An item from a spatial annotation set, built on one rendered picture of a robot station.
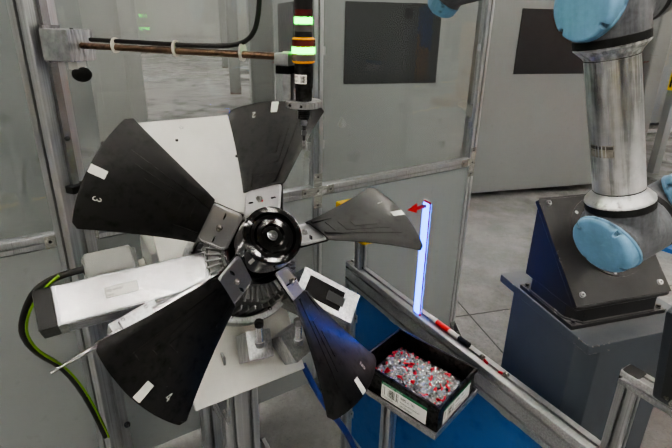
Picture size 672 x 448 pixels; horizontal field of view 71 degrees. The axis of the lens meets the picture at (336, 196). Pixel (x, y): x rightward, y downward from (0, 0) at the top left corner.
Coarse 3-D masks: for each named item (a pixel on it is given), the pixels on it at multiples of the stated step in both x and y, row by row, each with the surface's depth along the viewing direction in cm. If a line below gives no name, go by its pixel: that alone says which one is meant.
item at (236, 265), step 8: (232, 264) 89; (240, 264) 91; (224, 272) 88; (240, 272) 92; (224, 280) 88; (232, 280) 90; (248, 280) 95; (232, 288) 91; (232, 296) 92; (240, 296) 94
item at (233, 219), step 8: (216, 208) 92; (224, 208) 92; (208, 216) 93; (216, 216) 93; (232, 216) 93; (240, 216) 93; (208, 224) 93; (216, 224) 94; (224, 224) 94; (232, 224) 94; (200, 232) 94; (208, 232) 94; (216, 232) 94; (224, 232) 94; (232, 232) 95; (200, 240) 95; (208, 240) 95; (216, 240) 95; (224, 240) 95; (224, 248) 96
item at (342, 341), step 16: (304, 304) 92; (304, 320) 90; (320, 320) 94; (320, 336) 91; (336, 336) 97; (320, 352) 88; (336, 352) 92; (352, 352) 98; (368, 352) 102; (320, 368) 86; (336, 368) 89; (352, 368) 94; (368, 368) 98; (320, 384) 84; (336, 384) 87; (352, 384) 91; (368, 384) 95; (336, 400) 85; (352, 400) 89; (336, 416) 84
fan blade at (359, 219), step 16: (368, 192) 118; (336, 208) 112; (352, 208) 111; (368, 208) 112; (384, 208) 113; (320, 224) 104; (336, 224) 104; (352, 224) 105; (368, 224) 105; (384, 224) 107; (400, 224) 109; (336, 240) 99; (352, 240) 100; (368, 240) 101; (384, 240) 102; (400, 240) 104; (416, 240) 106
